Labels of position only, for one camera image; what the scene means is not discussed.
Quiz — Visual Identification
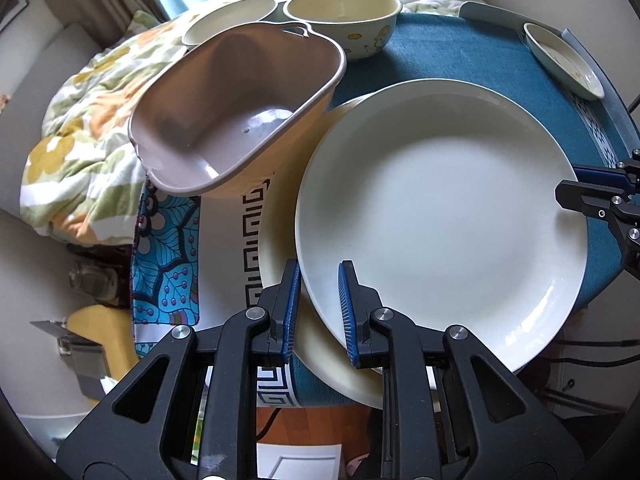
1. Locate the large white plate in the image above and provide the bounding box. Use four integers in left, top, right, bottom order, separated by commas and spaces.
295, 79, 588, 375

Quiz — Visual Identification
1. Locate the yellow object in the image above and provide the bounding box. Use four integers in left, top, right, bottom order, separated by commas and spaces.
65, 305, 141, 401

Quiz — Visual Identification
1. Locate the black cable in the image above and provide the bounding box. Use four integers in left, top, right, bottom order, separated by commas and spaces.
256, 406, 286, 443
550, 337, 640, 352

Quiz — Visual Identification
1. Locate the small floral saucer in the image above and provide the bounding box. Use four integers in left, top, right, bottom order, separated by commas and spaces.
523, 22, 606, 102

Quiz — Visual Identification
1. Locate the floral blanket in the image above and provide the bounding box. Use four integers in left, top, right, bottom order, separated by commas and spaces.
20, 0, 481, 246

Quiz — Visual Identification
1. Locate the cream floral bowl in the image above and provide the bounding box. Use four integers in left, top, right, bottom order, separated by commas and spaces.
283, 0, 404, 62

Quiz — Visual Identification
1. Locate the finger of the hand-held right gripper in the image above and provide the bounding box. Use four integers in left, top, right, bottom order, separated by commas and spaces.
555, 164, 640, 281
616, 149, 640, 181

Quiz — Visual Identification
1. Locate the dark picture frame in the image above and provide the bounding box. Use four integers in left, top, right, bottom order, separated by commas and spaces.
9, 0, 31, 28

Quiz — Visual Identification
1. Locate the blue patterned tablecloth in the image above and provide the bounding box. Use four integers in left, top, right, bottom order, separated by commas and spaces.
131, 10, 640, 411

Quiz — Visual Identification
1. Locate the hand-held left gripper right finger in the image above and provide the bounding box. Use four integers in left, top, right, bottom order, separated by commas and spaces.
337, 260, 586, 480

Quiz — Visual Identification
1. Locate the white panel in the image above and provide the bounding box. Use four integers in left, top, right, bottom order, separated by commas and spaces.
256, 442, 346, 480

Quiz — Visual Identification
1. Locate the taupe plastic basin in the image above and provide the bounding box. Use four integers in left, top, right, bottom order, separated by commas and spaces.
128, 21, 347, 198

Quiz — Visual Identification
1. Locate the large cream plate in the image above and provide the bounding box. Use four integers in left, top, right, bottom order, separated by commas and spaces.
258, 94, 386, 409

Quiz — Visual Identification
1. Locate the glass jar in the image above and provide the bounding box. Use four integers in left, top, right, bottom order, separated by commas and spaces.
69, 259, 126, 307

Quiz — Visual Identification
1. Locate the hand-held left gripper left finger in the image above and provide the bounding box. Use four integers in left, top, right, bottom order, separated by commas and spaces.
56, 259, 303, 480

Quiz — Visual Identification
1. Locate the small cream bowl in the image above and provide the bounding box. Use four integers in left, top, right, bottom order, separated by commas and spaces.
181, 0, 278, 50

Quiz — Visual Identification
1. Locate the beige curtain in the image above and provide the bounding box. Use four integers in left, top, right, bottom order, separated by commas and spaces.
30, 0, 171, 56

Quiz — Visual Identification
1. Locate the grey metal bracket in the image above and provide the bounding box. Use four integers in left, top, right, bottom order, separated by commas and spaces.
29, 319, 112, 397

